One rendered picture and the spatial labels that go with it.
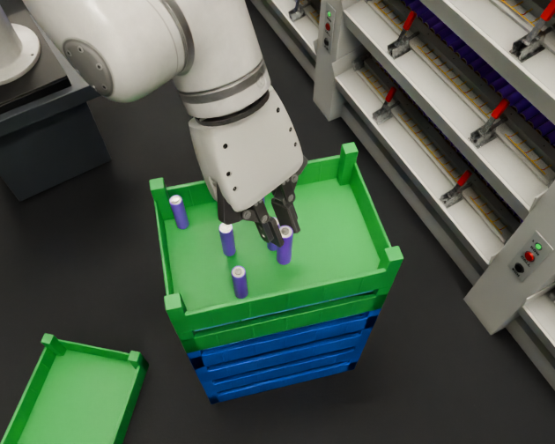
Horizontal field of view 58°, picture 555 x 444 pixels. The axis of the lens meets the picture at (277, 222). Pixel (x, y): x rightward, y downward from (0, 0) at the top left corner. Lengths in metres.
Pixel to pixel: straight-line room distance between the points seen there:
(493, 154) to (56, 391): 0.95
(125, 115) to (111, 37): 1.14
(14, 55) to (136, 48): 0.88
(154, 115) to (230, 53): 1.07
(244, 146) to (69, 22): 0.18
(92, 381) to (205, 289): 0.49
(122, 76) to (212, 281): 0.39
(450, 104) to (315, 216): 0.39
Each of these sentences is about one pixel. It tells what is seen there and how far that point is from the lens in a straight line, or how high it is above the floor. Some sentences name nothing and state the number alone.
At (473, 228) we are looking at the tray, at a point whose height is 0.17.
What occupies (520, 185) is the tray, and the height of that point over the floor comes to 0.36.
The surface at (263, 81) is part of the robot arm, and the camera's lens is 0.46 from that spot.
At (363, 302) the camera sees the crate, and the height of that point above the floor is 0.36.
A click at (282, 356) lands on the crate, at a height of 0.20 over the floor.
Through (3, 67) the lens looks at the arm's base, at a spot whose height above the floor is 0.32.
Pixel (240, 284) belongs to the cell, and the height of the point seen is 0.45.
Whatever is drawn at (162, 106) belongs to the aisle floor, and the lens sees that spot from 1.51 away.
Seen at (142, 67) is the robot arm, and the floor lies 0.79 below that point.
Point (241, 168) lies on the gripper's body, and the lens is 0.48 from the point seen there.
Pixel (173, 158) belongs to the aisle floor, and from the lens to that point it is 1.37.
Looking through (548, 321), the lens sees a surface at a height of 0.17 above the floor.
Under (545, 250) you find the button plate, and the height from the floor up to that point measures 0.32.
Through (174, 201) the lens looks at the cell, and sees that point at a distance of 0.70.
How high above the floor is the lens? 1.03
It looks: 57 degrees down
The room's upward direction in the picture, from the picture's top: straight up
